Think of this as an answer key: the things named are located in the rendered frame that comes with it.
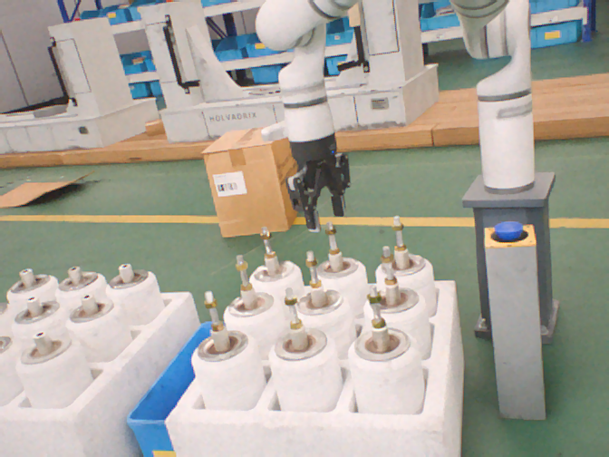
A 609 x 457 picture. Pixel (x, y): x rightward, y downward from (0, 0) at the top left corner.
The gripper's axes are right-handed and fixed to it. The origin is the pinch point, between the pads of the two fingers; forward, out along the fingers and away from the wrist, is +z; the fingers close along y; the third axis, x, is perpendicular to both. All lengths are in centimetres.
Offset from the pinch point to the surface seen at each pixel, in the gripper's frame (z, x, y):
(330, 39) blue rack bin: 4, 304, 381
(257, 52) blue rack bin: 5, 381, 359
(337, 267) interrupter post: 9.2, -0.9, -0.5
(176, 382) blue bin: 26.9, 24.5, -22.4
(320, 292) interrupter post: 7.7, -6.0, -11.1
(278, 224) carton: 33, 73, 56
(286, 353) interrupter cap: 9.7, -10.0, -23.9
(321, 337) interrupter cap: 9.8, -12.0, -18.8
